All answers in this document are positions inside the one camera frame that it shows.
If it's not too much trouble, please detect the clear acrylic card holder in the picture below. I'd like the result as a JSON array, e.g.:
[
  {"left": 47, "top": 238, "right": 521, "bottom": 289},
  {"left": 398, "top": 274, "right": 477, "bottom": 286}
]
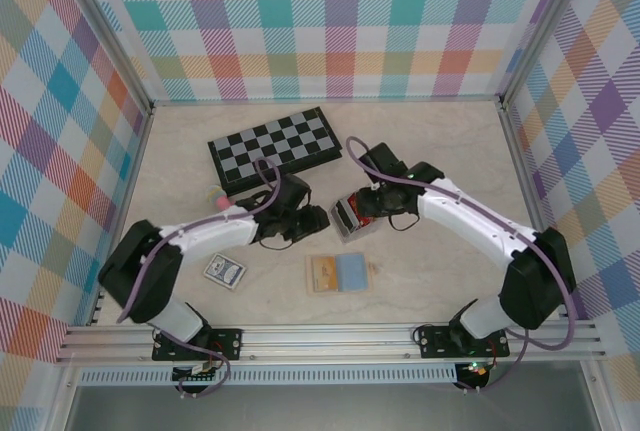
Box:
[{"left": 328, "top": 192, "right": 387, "bottom": 246}]

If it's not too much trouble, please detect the wooden card tray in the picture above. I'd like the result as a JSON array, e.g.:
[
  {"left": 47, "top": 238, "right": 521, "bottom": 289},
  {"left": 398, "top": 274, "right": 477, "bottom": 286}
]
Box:
[{"left": 305, "top": 252, "right": 376, "bottom": 297}]

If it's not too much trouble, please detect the light blue card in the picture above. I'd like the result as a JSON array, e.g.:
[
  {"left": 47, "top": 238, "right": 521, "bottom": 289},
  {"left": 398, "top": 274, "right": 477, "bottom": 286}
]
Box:
[{"left": 335, "top": 253, "right": 371, "bottom": 293}]

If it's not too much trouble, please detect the blue playing card deck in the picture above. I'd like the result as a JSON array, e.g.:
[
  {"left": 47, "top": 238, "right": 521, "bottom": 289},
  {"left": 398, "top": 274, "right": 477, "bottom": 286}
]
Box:
[{"left": 202, "top": 252, "right": 248, "bottom": 294}]

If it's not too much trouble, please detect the pink toy microphone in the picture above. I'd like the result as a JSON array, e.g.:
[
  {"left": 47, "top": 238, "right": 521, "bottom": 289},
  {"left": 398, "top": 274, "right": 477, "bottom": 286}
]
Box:
[{"left": 204, "top": 184, "right": 236, "bottom": 211}]

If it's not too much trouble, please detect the black and grey chessboard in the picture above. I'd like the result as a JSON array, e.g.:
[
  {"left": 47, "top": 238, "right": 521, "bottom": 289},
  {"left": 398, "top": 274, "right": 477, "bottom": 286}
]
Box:
[{"left": 207, "top": 106, "right": 345, "bottom": 198}]

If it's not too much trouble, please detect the small circuit board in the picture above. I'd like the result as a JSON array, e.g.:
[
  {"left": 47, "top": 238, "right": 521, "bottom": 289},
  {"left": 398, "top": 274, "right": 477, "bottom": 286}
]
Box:
[
  {"left": 172, "top": 362, "right": 222, "bottom": 385},
  {"left": 460, "top": 360, "right": 490, "bottom": 379}
]

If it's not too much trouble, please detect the thin black left gripper cable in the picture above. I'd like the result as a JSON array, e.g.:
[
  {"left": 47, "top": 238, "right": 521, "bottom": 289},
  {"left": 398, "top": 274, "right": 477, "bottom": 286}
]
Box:
[{"left": 253, "top": 229, "right": 297, "bottom": 253}]

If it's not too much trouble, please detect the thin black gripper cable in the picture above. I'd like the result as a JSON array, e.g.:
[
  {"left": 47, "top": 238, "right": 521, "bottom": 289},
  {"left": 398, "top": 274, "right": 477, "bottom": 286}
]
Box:
[
  {"left": 388, "top": 211, "right": 422, "bottom": 233},
  {"left": 253, "top": 229, "right": 297, "bottom": 253}
]

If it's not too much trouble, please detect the thin black right gripper cable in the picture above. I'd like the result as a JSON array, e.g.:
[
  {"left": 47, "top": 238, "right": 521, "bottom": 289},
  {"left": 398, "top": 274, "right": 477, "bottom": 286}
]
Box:
[{"left": 388, "top": 211, "right": 422, "bottom": 233}]

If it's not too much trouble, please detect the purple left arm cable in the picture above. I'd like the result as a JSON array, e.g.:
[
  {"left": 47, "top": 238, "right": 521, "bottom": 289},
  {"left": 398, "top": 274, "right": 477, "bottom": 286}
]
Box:
[{"left": 116, "top": 156, "right": 282, "bottom": 399}]

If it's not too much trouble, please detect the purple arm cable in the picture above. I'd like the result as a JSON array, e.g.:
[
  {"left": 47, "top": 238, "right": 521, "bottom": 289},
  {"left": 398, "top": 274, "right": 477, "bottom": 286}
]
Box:
[
  {"left": 116, "top": 156, "right": 282, "bottom": 399},
  {"left": 346, "top": 136, "right": 577, "bottom": 395}
]

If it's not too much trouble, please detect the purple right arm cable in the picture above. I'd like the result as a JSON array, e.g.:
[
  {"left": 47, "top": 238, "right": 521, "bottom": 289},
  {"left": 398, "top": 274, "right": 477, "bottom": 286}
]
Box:
[{"left": 346, "top": 136, "right": 577, "bottom": 395}]

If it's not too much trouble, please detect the aluminium frame bar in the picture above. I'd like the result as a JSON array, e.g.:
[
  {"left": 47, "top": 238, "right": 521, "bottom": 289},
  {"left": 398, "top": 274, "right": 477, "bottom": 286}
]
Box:
[
  {"left": 499, "top": 103, "right": 576, "bottom": 325},
  {"left": 88, "top": 105, "right": 155, "bottom": 327},
  {"left": 149, "top": 94, "right": 506, "bottom": 108}
]

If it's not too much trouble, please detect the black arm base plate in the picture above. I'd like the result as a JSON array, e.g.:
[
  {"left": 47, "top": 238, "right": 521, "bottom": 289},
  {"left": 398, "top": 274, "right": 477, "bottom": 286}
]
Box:
[
  {"left": 151, "top": 328, "right": 245, "bottom": 363},
  {"left": 413, "top": 324, "right": 511, "bottom": 360}
]

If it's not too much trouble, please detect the aluminium mounting rail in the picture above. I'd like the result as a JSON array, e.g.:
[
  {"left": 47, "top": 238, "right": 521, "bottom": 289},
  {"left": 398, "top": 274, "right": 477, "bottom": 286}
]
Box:
[{"left": 54, "top": 320, "right": 609, "bottom": 365}]

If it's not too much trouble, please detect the white slotted cable duct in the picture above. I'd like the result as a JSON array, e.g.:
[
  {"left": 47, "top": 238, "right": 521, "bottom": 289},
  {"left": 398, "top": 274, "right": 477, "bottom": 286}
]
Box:
[{"left": 74, "top": 363, "right": 609, "bottom": 387}]

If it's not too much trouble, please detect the aluminium frame post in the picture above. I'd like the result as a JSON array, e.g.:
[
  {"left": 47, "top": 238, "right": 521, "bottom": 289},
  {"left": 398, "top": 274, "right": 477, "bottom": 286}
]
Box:
[
  {"left": 52, "top": 0, "right": 155, "bottom": 117},
  {"left": 497, "top": 0, "right": 599, "bottom": 112}
]

